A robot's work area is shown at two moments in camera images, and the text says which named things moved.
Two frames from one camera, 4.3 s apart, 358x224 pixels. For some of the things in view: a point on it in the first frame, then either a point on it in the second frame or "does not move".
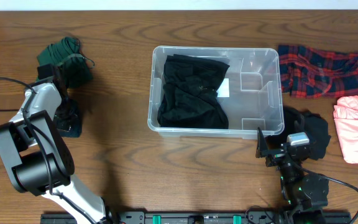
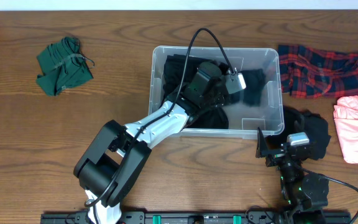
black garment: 189,98 does not move
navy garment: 68,119 -> 255,80
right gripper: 262,152 does not move
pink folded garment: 356,122 does not move
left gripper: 63,124 -> 219,102
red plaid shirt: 309,73 does not move
